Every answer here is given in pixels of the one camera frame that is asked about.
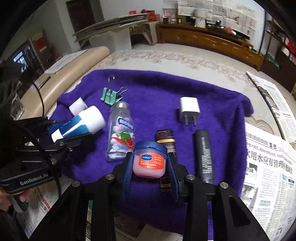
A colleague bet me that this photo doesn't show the wooden TV cabinet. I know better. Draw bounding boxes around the wooden TV cabinet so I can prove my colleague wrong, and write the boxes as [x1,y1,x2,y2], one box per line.
[157,23,263,71]

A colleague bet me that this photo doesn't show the green binder clip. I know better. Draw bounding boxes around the green binder clip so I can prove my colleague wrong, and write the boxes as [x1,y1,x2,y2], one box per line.
[100,87,128,106]

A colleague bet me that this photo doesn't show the white power adapter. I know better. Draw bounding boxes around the white power adapter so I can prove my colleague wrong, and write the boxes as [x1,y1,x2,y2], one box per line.
[179,96,201,126]

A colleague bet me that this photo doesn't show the white blue balm tube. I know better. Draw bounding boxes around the white blue balm tube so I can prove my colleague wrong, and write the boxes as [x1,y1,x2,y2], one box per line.
[51,105,105,143]

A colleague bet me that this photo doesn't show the clear candy bottle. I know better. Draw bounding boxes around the clear candy bottle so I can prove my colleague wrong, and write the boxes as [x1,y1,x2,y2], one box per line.
[106,101,135,162]

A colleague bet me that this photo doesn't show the purple towel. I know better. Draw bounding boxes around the purple towel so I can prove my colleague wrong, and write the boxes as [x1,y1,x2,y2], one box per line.
[51,69,254,235]

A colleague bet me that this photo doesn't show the black pen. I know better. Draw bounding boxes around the black pen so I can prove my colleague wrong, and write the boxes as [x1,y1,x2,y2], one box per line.
[38,76,51,90]

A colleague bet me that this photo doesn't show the folded newspaper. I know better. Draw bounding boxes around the folded newspaper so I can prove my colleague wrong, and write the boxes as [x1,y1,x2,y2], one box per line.
[246,71,295,146]

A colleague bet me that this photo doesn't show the black rectangular stick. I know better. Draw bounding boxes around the black rectangular stick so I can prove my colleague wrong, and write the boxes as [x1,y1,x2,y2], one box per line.
[194,130,214,184]

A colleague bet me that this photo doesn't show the pink vaseline jar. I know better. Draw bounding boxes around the pink vaseline jar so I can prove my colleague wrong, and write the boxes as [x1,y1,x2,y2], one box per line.
[133,141,168,179]

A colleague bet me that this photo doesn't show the dark wooden shelf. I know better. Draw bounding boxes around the dark wooden shelf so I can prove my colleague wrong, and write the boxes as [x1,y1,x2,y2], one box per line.
[259,12,295,92]

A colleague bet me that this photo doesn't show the paper sheet on bench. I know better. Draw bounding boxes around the paper sheet on bench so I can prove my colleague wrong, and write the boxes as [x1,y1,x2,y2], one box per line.
[44,50,87,74]

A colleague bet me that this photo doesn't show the person's left hand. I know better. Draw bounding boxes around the person's left hand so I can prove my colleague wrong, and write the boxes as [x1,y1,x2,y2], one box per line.
[0,187,31,211]

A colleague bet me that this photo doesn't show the folded grey table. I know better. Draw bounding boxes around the folded grey table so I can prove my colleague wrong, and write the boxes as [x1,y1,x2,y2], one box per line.
[73,13,148,42]

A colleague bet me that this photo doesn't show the small white pill bottle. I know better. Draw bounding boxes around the small white pill bottle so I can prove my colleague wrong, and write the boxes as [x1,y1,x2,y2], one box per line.
[69,97,88,116]

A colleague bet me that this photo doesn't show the beige wooden bench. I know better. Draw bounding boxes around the beige wooden bench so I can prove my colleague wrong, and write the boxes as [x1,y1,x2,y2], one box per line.
[21,46,110,119]

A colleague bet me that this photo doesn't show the spread newspaper on table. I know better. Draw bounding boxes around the spread newspaper on table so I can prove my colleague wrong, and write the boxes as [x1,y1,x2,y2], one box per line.
[241,123,295,240]

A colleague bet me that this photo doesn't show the newspapers covering TV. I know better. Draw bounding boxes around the newspapers covering TV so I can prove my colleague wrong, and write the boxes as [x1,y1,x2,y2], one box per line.
[178,1,257,38]

